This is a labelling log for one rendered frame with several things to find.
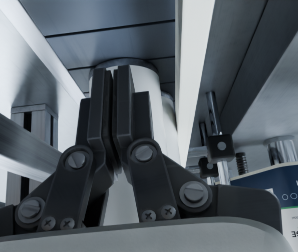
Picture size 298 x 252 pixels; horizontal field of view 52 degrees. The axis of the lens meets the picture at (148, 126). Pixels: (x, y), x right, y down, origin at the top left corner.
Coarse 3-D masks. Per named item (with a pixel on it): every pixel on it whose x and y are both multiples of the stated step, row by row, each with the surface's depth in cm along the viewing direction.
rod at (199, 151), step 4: (188, 148) 37; (192, 148) 37; (196, 148) 37; (200, 148) 37; (204, 148) 37; (188, 152) 37; (192, 152) 37; (196, 152) 36; (200, 152) 36; (204, 152) 36; (188, 156) 37; (192, 156) 37
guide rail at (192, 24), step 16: (176, 0) 13; (192, 0) 10; (208, 0) 11; (176, 16) 13; (192, 16) 11; (208, 16) 11; (176, 32) 14; (192, 32) 12; (208, 32) 12; (176, 48) 16; (192, 48) 13; (176, 64) 17; (192, 64) 15; (176, 80) 19; (192, 80) 16; (176, 96) 21; (192, 96) 18; (176, 112) 24; (192, 112) 21; (176, 128) 27
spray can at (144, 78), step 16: (112, 64) 20; (144, 64) 20; (144, 80) 20; (160, 96) 21; (160, 112) 20; (160, 128) 20; (160, 144) 19; (112, 192) 17; (128, 192) 17; (112, 208) 17; (128, 208) 17; (112, 224) 17
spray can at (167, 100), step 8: (168, 96) 26; (168, 104) 25; (168, 112) 25; (168, 120) 25; (168, 128) 24; (168, 136) 24; (176, 136) 25; (168, 144) 24; (176, 144) 25; (168, 152) 24; (176, 152) 24; (176, 160) 24
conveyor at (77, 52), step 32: (32, 0) 15; (64, 0) 15; (96, 0) 15; (128, 0) 15; (160, 0) 15; (64, 32) 17; (96, 32) 17; (128, 32) 18; (160, 32) 18; (64, 64) 20; (96, 64) 21; (160, 64) 21
